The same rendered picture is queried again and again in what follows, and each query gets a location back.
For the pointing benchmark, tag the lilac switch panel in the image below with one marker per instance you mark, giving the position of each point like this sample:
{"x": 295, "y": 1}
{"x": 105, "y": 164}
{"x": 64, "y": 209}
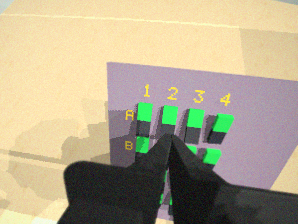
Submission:
{"x": 245, "y": 128}

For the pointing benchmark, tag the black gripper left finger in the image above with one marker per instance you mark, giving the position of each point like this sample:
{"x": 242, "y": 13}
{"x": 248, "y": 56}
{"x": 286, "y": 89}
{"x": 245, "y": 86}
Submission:
{"x": 137, "y": 187}

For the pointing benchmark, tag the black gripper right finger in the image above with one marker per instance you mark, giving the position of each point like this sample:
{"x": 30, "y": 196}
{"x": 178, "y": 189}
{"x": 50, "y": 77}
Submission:
{"x": 200, "y": 196}

